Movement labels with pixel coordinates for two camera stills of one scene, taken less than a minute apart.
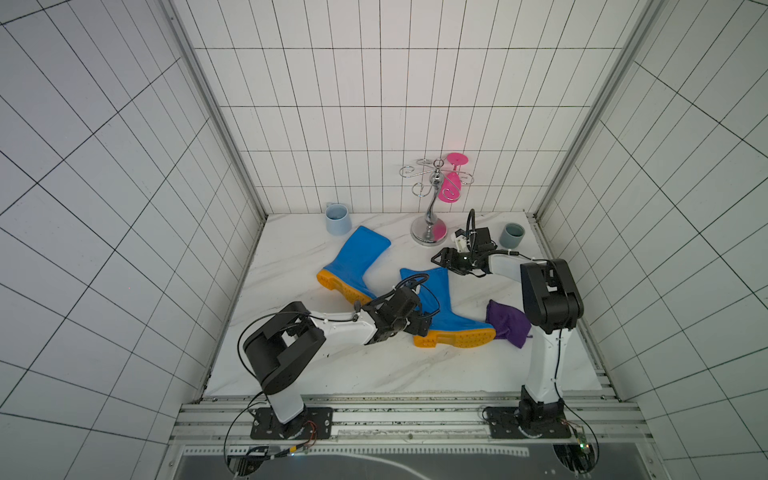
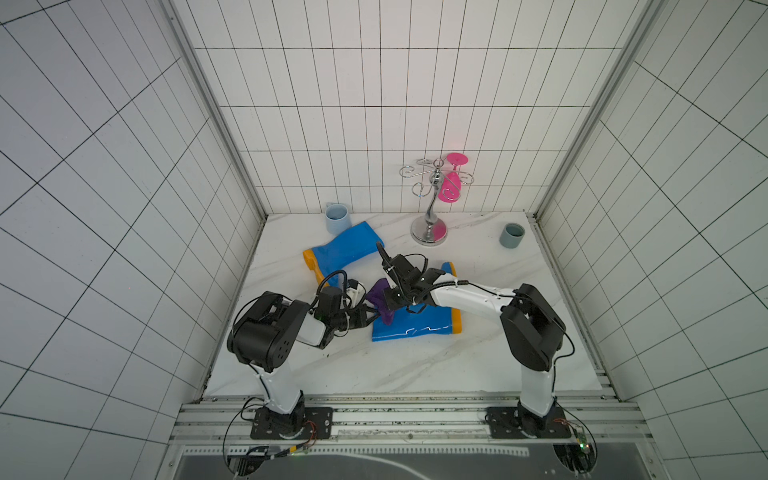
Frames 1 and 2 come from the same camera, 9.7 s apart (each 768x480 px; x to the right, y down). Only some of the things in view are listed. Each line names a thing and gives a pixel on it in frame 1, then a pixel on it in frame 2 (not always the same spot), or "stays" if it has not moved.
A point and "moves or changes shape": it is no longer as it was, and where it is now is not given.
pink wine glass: x=450 y=186 stays
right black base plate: x=528 y=420 stays
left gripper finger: x=416 y=324 → x=359 y=317
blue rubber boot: x=345 y=273 moves or changes shape
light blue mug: x=337 y=218 stays
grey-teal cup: x=512 y=235 stays
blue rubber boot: x=448 y=329 moves or changes shape
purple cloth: x=508 y=323 moves or changes shape
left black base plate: x=312 y=423 stays
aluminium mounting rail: x=397 y=424 stays
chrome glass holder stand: x=430 y=232 stays
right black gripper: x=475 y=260 → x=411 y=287
